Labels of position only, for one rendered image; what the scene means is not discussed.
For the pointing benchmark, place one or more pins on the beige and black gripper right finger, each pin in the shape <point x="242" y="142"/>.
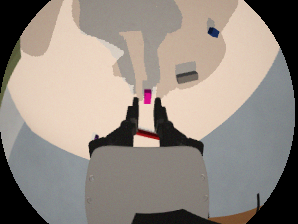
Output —
<point x="166" y="131"/>

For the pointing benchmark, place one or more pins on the dark red rod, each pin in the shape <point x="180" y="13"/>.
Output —
<point x="147" y="134"/>

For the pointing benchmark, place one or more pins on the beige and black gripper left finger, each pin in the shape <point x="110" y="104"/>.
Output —
<point x="123" y="134"/>

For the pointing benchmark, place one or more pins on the magenta rectangular block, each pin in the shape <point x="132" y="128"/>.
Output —
<point x="147" y="96"/>

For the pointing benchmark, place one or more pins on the grey rod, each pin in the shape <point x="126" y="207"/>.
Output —
<point x="187" y="77"/>

